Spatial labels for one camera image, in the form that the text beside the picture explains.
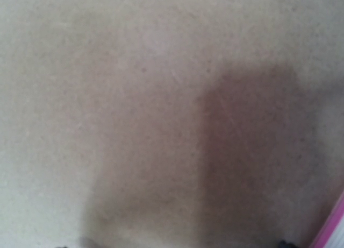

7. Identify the pink wooden picture frame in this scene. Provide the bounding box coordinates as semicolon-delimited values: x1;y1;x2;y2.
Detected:
310;193;344;248

